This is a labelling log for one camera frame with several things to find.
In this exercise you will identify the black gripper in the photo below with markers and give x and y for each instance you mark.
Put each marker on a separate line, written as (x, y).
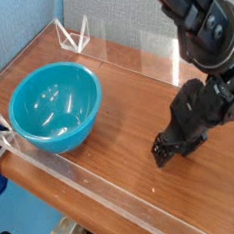
(181, 137)

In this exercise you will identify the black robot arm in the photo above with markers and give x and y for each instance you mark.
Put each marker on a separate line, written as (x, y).
(206, 39)

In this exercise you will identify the blue plastic bowl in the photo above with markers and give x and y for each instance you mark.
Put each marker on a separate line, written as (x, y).
(55, 106)

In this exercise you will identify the clear acrylic back barrier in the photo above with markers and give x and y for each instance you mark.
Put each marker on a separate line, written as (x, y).
(138, 79)

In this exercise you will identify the clear acrylic barrier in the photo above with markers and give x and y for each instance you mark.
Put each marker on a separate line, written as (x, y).
(138, 79)
(84, 196)

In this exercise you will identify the clear acrylic front barrier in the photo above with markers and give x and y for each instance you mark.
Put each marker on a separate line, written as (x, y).
(84, 196)

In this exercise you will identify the clear acrylic corner bracket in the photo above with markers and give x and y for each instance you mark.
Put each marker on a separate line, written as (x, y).
(74, 42)

